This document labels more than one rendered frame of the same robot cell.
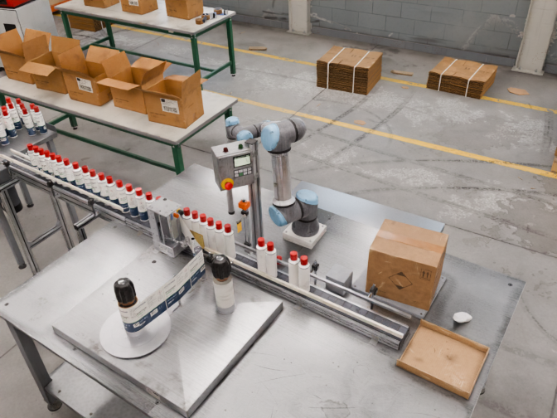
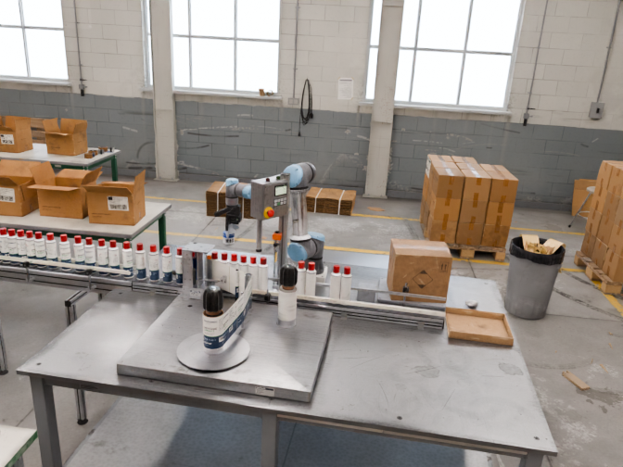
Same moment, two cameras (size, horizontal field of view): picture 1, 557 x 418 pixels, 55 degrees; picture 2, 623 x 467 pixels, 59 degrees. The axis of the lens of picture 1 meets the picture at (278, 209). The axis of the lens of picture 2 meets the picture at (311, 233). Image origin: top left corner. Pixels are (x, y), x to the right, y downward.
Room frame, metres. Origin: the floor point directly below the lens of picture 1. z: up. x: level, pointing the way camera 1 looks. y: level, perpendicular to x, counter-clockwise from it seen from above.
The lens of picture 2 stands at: (-0.39, 1.19, 2.16)
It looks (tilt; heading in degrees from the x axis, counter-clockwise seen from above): 20 degrees down; 334
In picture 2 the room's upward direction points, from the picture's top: 3 degrees clockwise
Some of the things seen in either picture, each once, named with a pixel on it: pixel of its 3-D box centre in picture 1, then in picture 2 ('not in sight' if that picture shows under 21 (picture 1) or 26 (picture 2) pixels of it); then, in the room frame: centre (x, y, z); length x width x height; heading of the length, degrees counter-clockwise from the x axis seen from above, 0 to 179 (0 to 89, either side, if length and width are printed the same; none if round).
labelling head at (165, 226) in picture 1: (168, 226); (199, 271); (2.15, 0.56, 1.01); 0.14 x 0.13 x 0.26; 55
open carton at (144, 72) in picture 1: (138, 82); (69, 189); (4.08, 1.08, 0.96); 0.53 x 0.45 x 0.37; 149
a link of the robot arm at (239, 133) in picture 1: (244, 134); (247, 191); (2.56, 0.16, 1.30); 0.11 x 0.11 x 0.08; 32
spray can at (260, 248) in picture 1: (262, 255); (300, 280); (1.94, 0.09, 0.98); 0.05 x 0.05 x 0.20
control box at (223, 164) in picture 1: (233, 166); (269, 197); (2.11, 0.20, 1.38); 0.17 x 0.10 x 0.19; 110
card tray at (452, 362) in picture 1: (443, 356); (477, 325); (1.41, -0.66, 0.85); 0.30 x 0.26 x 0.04; 55
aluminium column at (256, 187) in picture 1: (255, 201); (283, 234); (2.13, 0.11, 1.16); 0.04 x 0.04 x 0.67; 55
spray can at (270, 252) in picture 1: (271, 260); (311, 281); (1.90, 0.04, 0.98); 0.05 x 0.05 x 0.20
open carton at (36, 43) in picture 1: (23, 56); not in sight; (4.75, 2.23, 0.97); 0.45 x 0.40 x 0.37; 150
